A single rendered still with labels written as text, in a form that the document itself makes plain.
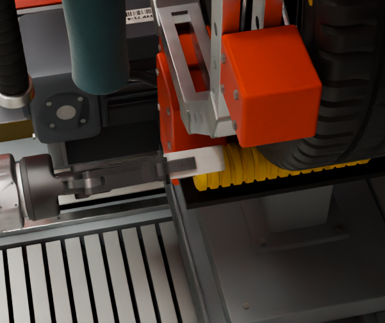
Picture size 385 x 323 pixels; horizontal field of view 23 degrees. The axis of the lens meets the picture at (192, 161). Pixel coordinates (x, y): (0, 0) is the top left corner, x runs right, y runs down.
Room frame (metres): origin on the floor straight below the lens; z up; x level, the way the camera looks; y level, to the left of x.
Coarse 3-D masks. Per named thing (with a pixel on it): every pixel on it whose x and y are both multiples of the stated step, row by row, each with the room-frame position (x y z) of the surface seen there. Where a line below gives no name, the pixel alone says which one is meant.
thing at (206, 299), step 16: (160, 144) 1.18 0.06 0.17; (176, 192) 1.08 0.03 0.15; (176, 208) 1.03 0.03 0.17; (176, 224) 1.03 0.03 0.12; (192, 224) 1.01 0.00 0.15; (192, 240) 0.97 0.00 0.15; (192, 256) 0.94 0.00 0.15; (192, 272) 0.89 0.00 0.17; (208, 272) 0.91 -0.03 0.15; (192, 288) 0.89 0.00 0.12; (208, 288) 0.87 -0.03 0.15; (208, 304) 0.84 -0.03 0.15; (208, 320) 0.80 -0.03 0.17; (224, 320) 0.81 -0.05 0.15; (336, 320) 0.81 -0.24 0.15; (352, 320) 0.81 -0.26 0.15; (368, 320) 0.80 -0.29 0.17; (384, 320) 0.79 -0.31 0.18
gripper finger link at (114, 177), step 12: (108, 168) 0.68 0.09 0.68; (120, 168) 0.68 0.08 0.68; (132, 168) 0.69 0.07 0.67; (144, 168) 0.69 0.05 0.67; (108, 180) 0.67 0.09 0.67; (120, 180) 0.67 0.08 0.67; (132, 180) 0.68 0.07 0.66; (144, 180) 0.68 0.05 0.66; (156, 180) 0.68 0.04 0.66; (96, 192) 0.65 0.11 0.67
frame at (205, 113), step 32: (160, 0) 1.04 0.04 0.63; (192, 0) 1.05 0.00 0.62; (224, 0) 0.68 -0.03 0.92; (256, 0) 0.71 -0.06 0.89; (160, 32) 1.01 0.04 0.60; (192, 32) 1.00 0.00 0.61; (224, 32) 0.68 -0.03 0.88; (192, 96) 0.86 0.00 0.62; (192, 128) 0.80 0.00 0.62; (224, 128) 0.68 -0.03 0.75
